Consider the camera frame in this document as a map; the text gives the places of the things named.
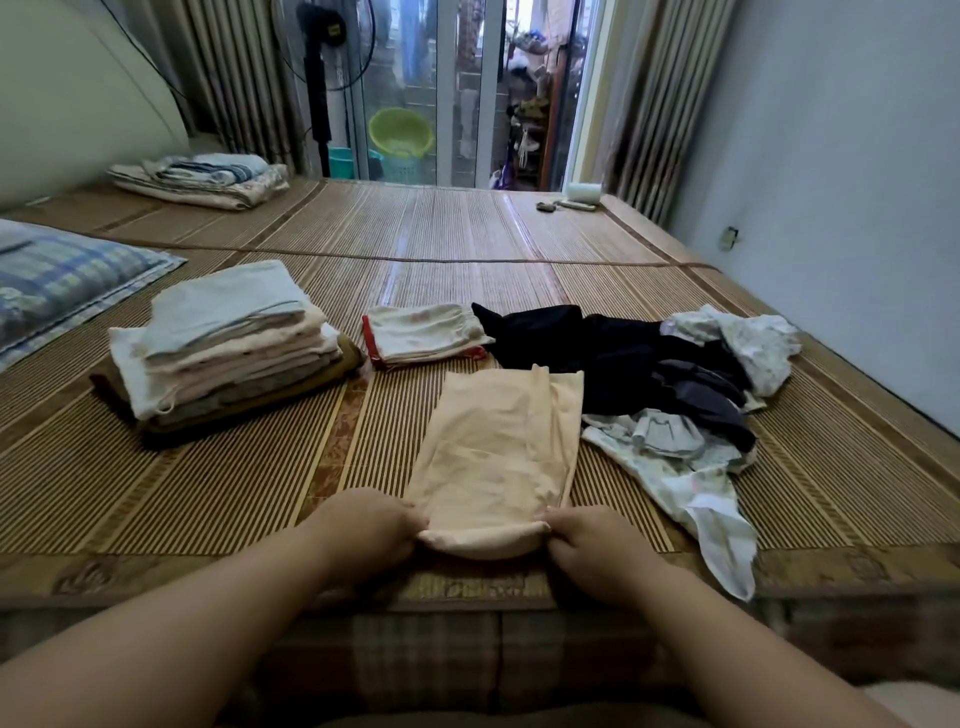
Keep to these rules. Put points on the small teal bucket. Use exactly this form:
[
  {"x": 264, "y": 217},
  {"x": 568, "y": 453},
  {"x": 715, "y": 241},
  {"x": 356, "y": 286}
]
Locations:
[{"x": 342, "y": 162}]

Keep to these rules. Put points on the person's right forearm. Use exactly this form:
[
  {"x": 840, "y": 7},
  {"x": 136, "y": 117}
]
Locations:
[{"x": 765, "y": 660}]

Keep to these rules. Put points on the small floral white garment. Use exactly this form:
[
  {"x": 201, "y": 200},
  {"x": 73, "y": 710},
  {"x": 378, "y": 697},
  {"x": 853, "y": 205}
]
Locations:
[{"x": 750, "y": 342}]

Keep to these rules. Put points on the small dark object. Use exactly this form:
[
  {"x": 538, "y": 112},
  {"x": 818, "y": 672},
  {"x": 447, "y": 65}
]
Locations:
[{"x": 546, "y": 204}]

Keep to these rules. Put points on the cream patterned pants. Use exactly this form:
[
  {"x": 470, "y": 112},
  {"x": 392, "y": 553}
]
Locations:
[{"x": 428, "y": 333}]

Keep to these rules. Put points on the sliding glass balcony door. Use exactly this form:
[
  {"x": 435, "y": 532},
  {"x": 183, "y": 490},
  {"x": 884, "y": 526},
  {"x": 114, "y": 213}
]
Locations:
[{"x": 465, "y": 75}]

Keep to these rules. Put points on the person's right hand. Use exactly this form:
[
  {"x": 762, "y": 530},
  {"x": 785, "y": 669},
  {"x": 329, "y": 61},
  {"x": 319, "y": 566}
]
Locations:
[{"x": 608, "y": 555}]

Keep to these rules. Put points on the red patterned garment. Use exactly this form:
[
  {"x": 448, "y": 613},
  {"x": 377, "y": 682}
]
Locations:
[{"x": 369, "y": 342}]

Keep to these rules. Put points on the cream padded headboard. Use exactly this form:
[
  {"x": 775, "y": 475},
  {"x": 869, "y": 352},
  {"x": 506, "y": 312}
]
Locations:
[{"x": 75, "y": 90}]

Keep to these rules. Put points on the person's left hand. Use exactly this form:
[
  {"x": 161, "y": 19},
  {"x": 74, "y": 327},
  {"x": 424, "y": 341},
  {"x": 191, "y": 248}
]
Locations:
[{"x": 360, "y": 537}]

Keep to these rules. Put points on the folded striped blanket stack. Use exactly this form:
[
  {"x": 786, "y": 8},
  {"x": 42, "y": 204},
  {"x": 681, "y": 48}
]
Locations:
[{"x": 195, "y": 180}]

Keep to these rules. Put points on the white wall socket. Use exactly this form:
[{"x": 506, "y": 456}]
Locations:
[{"x": 729, "y": 237}]

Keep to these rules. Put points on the blue plaid pillow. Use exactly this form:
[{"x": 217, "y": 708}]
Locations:
[{"x": 68, "y": 278}]

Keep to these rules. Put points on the bamboo bed mat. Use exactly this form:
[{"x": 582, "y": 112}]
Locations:
[{"x": 435, "y": 225}]

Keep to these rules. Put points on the black standing fan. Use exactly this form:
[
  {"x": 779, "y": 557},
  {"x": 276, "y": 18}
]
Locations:
[{"x": 318, "y": 45}]

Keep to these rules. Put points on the tan beige garment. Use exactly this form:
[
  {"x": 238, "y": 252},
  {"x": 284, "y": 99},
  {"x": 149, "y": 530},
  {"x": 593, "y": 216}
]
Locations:
[{"x": 495, "y": 450}]

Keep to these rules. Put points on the beige patterned curtain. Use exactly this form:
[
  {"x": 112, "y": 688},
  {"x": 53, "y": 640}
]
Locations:
[
  {"x": 668, "y": 105},
  {"x": 225, "y": 75}
]

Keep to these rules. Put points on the yellow green basin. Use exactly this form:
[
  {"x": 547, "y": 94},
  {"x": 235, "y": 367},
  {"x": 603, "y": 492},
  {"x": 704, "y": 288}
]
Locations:
[{"x": 401, "y": 131}]

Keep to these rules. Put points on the black red garment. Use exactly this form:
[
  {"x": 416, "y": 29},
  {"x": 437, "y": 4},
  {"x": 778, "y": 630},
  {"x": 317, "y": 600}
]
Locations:
[{"x": 585, "y": 353}]

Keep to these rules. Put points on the cluttered balcony shelf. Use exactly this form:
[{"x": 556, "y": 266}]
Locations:
[{"x": 533, "y": 113}]

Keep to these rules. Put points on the person's left forearm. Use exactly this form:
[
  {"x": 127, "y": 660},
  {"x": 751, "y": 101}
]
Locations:
[{"x": 165, "y": 645}]

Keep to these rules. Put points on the white paper roll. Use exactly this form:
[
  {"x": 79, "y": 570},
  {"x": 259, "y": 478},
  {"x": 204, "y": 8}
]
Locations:
[{"x": 585, "y": 192}]

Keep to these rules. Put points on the olive tan shorts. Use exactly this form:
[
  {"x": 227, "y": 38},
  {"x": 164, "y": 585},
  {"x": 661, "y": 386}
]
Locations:
[{"x": 348, "y": 368}]

